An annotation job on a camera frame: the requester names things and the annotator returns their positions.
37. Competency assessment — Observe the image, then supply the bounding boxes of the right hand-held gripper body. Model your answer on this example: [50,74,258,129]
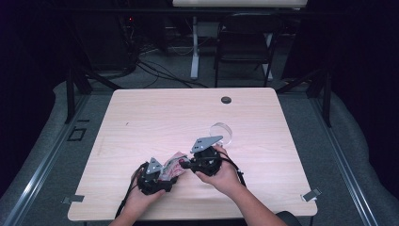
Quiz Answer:
[189,135,224,177]

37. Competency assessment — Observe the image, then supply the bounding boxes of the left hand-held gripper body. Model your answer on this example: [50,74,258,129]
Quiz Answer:
[136,156,178,196]

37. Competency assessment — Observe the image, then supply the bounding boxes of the pink plastic bag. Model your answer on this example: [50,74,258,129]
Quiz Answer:
[159,151,190,183]

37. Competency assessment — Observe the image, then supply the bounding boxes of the person's right hand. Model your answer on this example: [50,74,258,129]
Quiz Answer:
[195,144,244,197]

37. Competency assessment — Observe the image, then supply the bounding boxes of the person's left hand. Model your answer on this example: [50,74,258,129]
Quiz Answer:
[123,187,167,218]

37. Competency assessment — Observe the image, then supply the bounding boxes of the grey table clip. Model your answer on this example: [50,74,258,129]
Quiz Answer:
[300,187,323,202]
[61,194,85,205]

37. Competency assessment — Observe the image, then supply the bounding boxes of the black metal stand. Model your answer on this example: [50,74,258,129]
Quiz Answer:
[64,65,123,125]
[276,67,333,128]

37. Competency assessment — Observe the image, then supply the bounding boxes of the black folding chair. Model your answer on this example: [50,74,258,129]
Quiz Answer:
[215,12,283,89]

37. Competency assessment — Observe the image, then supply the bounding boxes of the dark equipment with red light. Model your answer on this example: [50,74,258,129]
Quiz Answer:
[117,12,170,55]

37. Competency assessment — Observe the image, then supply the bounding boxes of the black curtain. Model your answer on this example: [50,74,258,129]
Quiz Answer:
[0,0,67,192]
[297,0,399,196]

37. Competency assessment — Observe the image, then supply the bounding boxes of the white desk with white legs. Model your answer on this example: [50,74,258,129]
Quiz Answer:
[172,0,309,81]

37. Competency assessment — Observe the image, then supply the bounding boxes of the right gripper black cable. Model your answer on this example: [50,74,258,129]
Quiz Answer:
[219,152,247,187]

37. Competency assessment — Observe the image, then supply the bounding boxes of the black floor cables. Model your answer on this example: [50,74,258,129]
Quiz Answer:
[135,59,208,89]

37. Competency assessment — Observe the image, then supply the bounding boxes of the metal floor rail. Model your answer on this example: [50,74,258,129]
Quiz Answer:
[309,95,379,226]
[0,93,90,226]

